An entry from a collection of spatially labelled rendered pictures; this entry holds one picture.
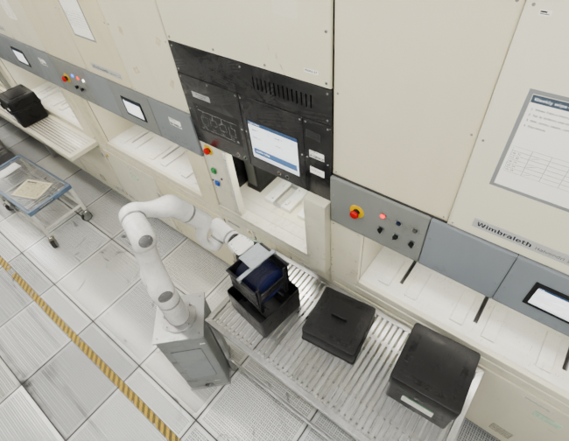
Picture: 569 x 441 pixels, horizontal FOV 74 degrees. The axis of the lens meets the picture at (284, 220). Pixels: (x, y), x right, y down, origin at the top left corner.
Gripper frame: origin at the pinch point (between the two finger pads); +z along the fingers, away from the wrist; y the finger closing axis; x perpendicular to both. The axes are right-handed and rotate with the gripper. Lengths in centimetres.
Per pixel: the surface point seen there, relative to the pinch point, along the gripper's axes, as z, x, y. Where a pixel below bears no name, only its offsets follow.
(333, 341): 44, -36, -6
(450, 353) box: 87, -20, -31
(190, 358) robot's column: -21, -72, 46
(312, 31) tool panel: 7, 93, -35
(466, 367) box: 95, -20, -30
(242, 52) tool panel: -26, 78, -31
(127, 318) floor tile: -111, -122, 60
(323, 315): 30.7, -35.4, -13.4
